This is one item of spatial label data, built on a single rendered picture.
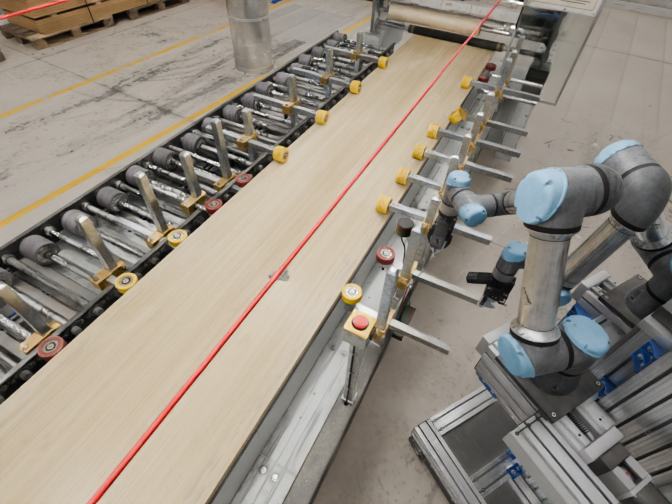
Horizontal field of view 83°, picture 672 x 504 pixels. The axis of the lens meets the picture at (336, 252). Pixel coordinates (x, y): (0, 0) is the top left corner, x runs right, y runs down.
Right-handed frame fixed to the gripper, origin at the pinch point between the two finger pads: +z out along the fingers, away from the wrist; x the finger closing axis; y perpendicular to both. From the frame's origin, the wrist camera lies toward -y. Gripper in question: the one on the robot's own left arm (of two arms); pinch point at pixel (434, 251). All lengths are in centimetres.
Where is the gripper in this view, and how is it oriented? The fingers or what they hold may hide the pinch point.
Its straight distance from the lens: 155.5
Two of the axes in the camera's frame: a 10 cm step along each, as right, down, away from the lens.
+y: 4.6, -6.5, 6.1
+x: -8.9, -3.6, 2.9
